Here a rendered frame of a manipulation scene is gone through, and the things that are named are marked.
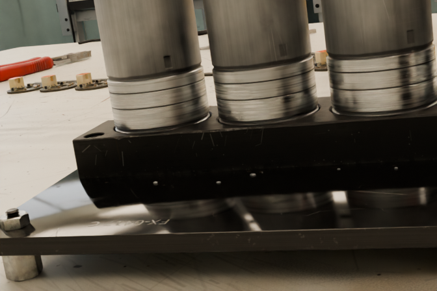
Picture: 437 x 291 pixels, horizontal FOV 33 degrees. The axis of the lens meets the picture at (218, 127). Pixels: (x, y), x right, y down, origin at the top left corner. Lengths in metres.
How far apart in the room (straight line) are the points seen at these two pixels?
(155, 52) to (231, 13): 0.02
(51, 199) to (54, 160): 0.09
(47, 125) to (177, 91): 0.16
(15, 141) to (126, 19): 0.15
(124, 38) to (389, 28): 0.06
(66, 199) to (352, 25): 0.07
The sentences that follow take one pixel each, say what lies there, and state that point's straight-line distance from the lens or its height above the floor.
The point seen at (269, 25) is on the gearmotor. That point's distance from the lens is 0.17.
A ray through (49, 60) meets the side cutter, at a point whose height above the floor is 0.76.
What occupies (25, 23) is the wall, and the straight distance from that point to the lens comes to 5.97.
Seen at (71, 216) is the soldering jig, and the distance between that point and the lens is 0.16.
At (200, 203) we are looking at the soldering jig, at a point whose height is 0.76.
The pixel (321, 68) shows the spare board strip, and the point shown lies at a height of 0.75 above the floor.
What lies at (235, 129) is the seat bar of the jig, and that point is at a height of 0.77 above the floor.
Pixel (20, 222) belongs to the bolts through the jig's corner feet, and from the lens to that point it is 0.16.
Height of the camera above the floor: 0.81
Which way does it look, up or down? 12 degrees down
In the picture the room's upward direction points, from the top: 8 degrees counter-clockwise
